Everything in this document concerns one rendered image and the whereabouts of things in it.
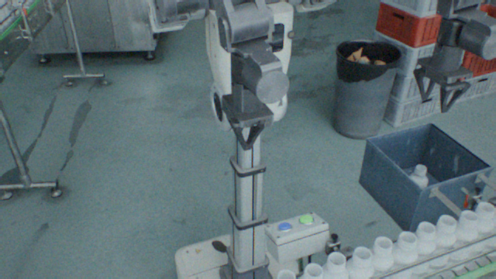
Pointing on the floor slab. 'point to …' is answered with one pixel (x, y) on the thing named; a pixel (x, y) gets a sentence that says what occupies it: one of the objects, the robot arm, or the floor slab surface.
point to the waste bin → (363, 87)
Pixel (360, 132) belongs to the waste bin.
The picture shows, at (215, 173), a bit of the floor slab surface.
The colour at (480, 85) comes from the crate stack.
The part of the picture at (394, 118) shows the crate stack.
